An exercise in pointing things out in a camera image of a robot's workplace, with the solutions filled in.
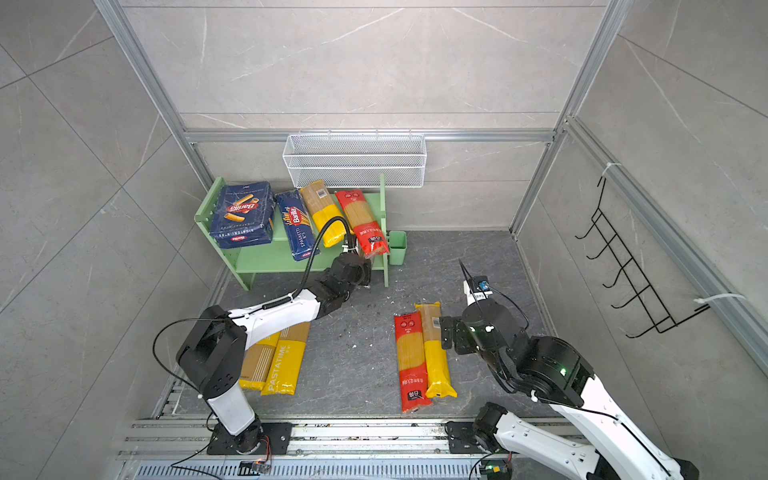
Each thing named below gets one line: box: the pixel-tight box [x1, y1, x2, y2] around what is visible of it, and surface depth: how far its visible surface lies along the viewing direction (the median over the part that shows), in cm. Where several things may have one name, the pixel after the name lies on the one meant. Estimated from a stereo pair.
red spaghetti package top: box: [335, 190, 390, 259], surface depth 81 cm
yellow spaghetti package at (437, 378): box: [414, 302, 457, 399], surface depth 85 cm
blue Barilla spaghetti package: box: [275, 190, 321, 262], surface depth 81 cm
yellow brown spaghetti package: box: [300, 180, 346, 247], surface depth 88 cm
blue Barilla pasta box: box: [209, 181, 275, 249], surface depth 81 cm
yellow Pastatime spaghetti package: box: [262, 322, 311, 396], surface depth 85 cm
